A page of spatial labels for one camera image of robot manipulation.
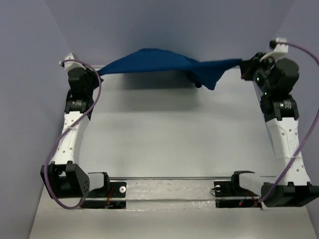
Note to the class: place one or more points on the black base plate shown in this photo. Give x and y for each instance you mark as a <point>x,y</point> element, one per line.
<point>228,196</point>
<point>104,198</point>

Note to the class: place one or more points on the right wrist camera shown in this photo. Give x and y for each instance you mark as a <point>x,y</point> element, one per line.
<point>279,48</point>

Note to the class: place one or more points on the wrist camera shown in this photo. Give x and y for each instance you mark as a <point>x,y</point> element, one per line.
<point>279,48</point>
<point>70,62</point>

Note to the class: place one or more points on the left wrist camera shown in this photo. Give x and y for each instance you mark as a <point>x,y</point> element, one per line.
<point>70,62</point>

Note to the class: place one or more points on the aluminium rail back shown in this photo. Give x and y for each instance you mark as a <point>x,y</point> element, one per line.
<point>98,67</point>

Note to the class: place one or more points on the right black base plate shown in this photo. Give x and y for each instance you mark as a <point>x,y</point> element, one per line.
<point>228,196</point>

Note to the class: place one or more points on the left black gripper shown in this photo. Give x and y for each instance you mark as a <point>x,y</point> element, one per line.
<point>92,76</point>

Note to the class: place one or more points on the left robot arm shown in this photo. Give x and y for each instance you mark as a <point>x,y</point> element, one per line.
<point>63,177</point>

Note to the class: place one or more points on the blue t shirt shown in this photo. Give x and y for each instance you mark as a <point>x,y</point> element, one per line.
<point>206,73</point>

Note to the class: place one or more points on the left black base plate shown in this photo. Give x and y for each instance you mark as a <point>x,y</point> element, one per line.
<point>104,198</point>

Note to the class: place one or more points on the aluminium rail front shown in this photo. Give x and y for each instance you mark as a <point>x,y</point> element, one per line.
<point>174,178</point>

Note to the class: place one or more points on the aluminium rail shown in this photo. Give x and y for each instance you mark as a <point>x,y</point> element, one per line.
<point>174,178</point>
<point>98,67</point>

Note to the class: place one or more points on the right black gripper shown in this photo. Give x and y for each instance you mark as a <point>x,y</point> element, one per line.
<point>249,65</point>

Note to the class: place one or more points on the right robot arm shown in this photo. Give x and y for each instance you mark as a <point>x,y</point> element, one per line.
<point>275,79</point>

